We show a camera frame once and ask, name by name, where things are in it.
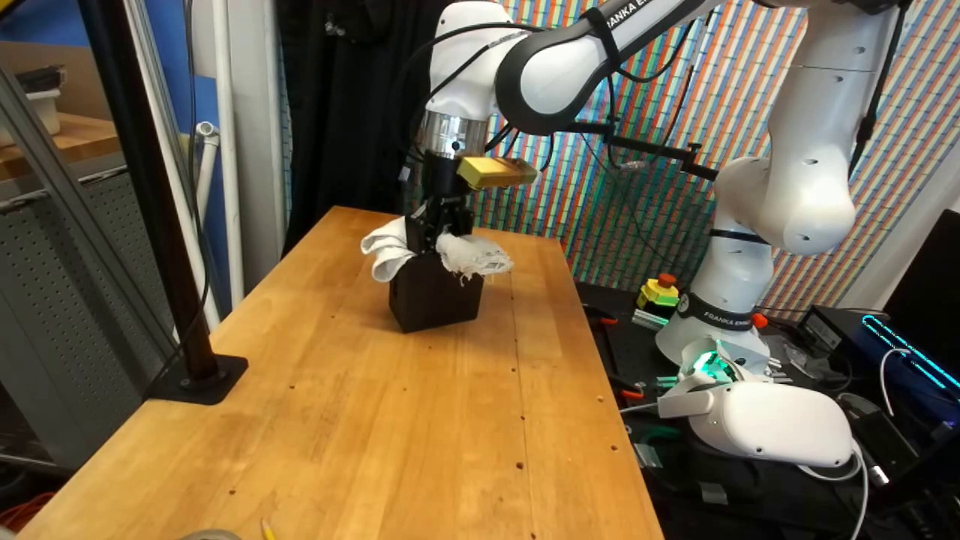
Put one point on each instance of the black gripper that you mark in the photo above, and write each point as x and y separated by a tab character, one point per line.
442	205

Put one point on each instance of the white cloth towel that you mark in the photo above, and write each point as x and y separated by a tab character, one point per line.
390	249

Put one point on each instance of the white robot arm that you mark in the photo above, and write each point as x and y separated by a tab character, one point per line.
788	200

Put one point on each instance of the black perforated plastic basket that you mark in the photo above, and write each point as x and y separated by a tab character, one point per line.
427	296

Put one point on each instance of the red yellow emergency stop button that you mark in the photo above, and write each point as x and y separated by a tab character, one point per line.
657	296

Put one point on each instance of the black vertical pole stand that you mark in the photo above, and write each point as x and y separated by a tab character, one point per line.
193	371

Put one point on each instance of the white VR headset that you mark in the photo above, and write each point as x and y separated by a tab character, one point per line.
753	417

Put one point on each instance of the blue black case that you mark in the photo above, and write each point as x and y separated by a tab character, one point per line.
919	365

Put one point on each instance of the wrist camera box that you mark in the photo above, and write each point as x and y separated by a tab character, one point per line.
493	171

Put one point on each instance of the grey metal frame post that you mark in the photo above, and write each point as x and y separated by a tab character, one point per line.
145	346

